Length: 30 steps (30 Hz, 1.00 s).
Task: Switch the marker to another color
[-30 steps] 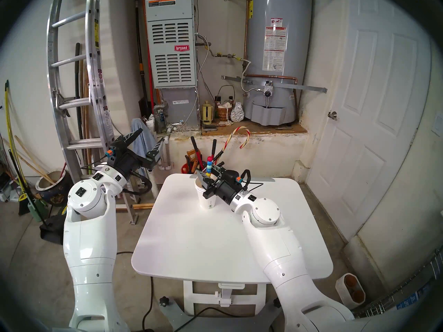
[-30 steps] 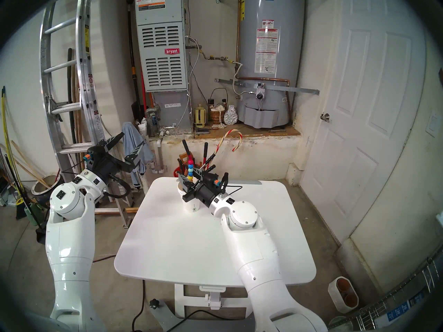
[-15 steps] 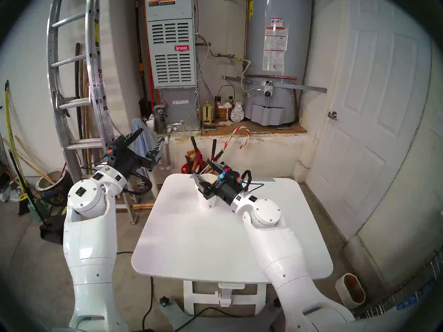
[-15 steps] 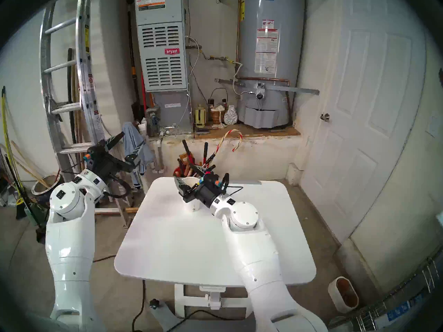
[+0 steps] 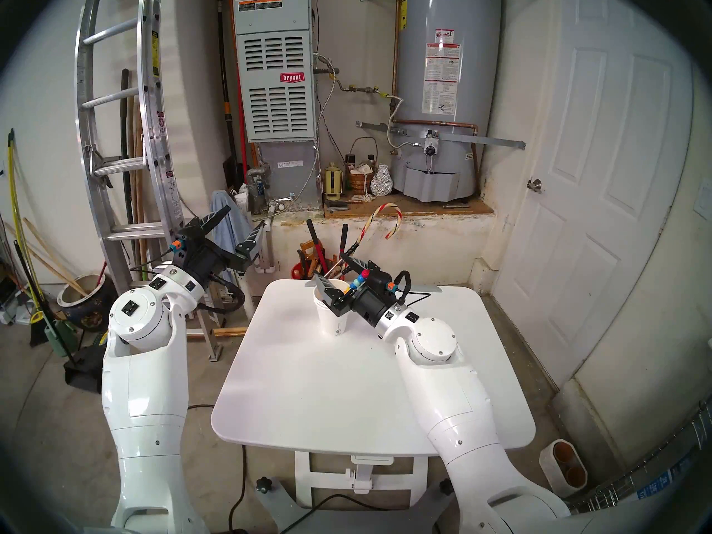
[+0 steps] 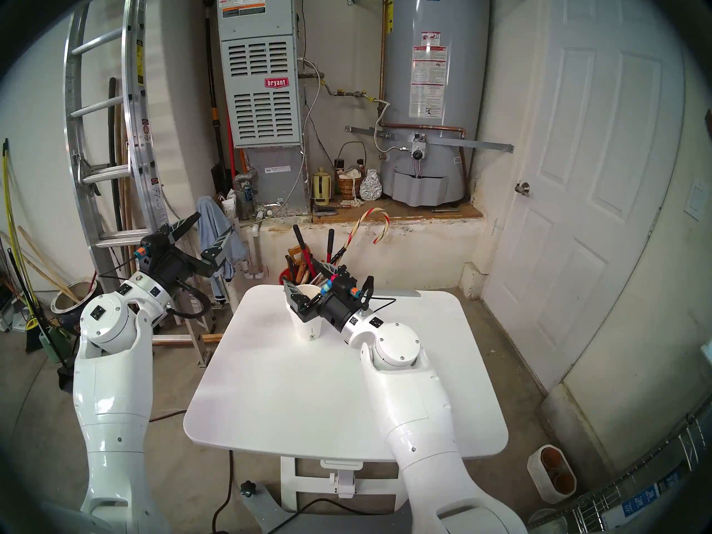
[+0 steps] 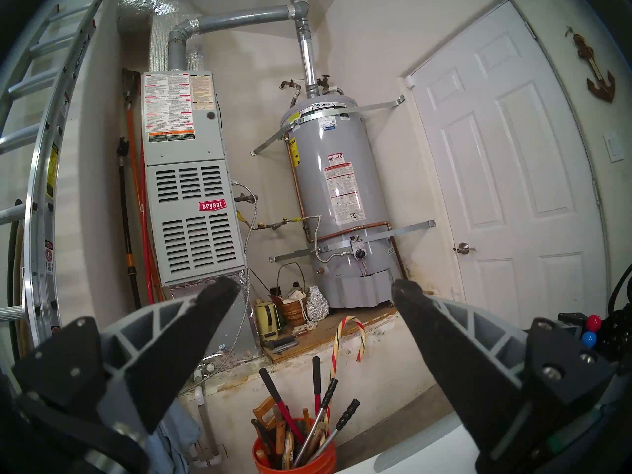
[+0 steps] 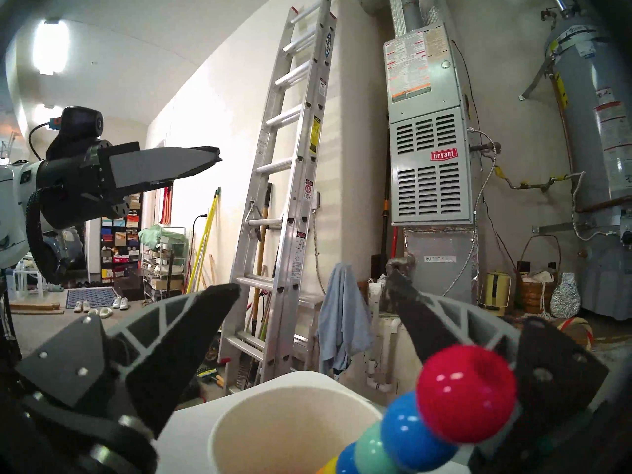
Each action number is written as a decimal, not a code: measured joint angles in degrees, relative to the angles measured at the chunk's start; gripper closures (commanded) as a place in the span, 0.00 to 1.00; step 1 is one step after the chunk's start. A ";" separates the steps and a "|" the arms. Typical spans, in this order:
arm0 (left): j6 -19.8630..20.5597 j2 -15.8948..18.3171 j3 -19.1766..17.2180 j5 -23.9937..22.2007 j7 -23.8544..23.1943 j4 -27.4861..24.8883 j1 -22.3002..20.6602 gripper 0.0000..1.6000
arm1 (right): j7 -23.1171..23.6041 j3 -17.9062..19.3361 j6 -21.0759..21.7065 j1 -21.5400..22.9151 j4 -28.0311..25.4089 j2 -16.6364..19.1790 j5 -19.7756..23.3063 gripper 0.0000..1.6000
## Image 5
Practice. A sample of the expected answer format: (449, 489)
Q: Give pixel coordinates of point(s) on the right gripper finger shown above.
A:
(336, 302)
(361, 268)

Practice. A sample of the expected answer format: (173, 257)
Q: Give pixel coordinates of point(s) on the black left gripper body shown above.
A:
(203, 260)

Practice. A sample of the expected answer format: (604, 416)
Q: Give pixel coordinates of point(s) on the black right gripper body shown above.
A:
(378, 299)

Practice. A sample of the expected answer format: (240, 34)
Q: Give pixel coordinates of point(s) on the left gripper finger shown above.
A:
(208, 224)
(249, 249)

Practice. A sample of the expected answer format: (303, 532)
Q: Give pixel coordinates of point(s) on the stacking marker segment blue bead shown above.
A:
(362, 278)

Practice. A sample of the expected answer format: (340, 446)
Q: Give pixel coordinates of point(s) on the white paper cup stack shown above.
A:
(336, 324)

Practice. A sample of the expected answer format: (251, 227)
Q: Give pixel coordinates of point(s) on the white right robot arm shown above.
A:
(445, 382)

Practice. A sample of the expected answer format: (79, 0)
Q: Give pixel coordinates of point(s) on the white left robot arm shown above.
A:
(144, 399)

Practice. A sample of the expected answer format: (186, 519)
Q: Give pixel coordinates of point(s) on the white PVC drain pipe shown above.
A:
(272, 260)

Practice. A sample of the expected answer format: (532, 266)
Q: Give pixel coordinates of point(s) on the silver shears with black grips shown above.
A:
(334, 268)

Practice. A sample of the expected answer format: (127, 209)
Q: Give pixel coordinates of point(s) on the blue cloth towel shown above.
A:
(240, 221)

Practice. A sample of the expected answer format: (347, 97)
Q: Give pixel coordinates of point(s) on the orange plastic bucket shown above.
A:
(296, 272)

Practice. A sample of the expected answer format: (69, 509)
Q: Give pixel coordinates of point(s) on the black shovel with orange band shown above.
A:
(233, 174)

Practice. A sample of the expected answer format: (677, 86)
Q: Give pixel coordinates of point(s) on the red lopper with black grips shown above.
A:
(312, 238)

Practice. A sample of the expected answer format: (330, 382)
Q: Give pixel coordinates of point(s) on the crumpled aluminium foil bundle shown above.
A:
(382, 182)

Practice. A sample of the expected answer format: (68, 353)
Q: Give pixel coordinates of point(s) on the cream yellow jug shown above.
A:
(334, 182)

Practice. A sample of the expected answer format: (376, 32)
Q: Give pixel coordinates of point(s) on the wooden platform board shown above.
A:
(434, 207)

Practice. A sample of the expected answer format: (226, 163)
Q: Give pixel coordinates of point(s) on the black long tool pole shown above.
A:
(128, 138)

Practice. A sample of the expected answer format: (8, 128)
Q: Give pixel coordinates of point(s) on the dark ceramic pot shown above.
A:
(92, 316)

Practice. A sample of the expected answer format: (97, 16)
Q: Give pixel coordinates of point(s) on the grey Bryant furnace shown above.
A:
(278, 104)

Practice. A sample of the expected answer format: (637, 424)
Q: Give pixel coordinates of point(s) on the heater gas control valve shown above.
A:
(430, 144)

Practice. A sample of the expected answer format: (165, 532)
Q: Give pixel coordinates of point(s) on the black dustpan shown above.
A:
(89, 371)

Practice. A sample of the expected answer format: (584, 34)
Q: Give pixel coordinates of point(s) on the pale green plastic tool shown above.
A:
(58, 338)

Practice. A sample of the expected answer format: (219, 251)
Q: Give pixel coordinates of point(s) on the silver flexible metal conduit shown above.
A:
(328, 102)

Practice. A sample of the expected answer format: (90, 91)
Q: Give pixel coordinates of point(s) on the aluminium extension ladder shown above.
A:
(146, 65)

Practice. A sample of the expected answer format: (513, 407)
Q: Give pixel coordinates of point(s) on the gas pipe with yellow valves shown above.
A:
(364, 89)

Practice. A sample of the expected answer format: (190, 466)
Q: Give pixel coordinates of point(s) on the grey water heater tank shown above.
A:
(473, 65)

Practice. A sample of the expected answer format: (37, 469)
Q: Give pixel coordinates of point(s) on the white panel door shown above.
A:
(601, 204)

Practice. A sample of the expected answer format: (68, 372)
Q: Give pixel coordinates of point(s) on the white two-hole container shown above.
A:
(573, 471)

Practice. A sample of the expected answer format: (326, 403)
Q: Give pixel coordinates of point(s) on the white table pedestal base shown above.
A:
(306, 477)

